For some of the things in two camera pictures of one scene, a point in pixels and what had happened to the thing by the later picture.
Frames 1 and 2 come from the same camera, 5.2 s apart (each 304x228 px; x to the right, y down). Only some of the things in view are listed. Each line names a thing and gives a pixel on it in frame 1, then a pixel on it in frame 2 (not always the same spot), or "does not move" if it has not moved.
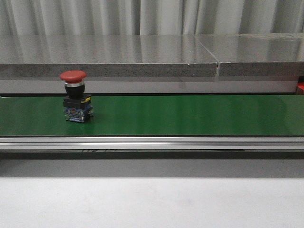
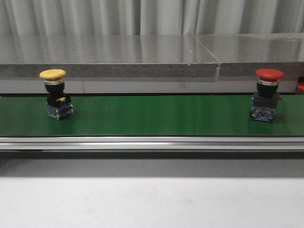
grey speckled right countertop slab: (257, 54) does not move
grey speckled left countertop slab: (106, 56) does not move
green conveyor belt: (253, 115) does not move
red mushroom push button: (77, 106) → (263, 106)
